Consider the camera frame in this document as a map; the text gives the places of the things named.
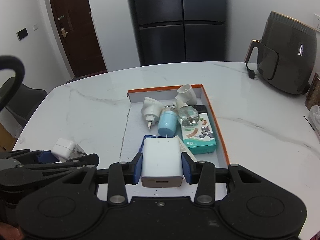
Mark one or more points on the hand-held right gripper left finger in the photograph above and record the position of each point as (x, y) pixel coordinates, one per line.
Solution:
(136, 167)

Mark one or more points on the dark grey air fryer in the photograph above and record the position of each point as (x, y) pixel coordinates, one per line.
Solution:
(290, 55)

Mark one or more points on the white plug adapter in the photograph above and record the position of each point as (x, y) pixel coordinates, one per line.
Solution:
(62, 147)

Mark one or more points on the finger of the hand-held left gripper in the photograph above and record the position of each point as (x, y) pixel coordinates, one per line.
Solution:
(87, 160)
(45, 157)

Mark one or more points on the black power plug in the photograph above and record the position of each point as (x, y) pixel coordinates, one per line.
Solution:
(251, 73)

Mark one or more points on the green white bandage box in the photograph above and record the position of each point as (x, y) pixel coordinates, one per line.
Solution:
(200, 135)

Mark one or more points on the brown glittery container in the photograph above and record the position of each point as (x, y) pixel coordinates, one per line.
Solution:
(313, 92)

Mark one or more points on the dark grey chair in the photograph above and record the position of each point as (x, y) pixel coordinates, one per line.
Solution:
(25, 100)

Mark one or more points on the white usb charger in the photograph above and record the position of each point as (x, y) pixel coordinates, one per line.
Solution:
(161, 160)

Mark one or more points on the light blue small bottle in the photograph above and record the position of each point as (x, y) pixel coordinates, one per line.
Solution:
(166, 125)

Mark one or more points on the dark brown door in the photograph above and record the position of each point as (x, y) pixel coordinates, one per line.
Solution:
(77, 35)

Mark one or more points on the black wall panel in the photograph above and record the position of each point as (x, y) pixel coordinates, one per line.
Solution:
(22, 33)

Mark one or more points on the clear plastic bag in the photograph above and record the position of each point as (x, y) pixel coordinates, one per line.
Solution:
(315, 117)

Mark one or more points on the small black box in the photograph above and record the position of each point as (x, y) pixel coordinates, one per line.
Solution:
(201, 108)

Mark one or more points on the brown cardboard box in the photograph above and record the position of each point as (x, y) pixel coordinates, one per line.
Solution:
(6, 140)

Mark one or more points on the white wall socket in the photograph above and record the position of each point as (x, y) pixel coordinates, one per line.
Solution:
(317, 22)

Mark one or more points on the clear glass bottle white cap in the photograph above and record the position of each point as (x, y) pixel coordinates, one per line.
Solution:
(188, 115)

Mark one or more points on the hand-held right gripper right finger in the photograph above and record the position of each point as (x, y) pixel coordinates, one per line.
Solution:
(187, 167)

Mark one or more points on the white plug-in vaporizer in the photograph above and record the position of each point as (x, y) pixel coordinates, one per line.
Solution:
(150, 107)
(187, 93)

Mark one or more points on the person's left hand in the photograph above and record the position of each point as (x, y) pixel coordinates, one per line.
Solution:
(7, 231)

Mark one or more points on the blue cartoon print box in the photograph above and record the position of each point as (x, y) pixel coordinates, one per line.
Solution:
(147, 137)

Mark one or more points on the dark grey refrigerator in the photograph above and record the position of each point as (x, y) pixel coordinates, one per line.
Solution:
(175, 17)

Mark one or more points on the orange-edged white box tray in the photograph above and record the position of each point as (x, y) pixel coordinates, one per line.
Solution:
(135, 130)

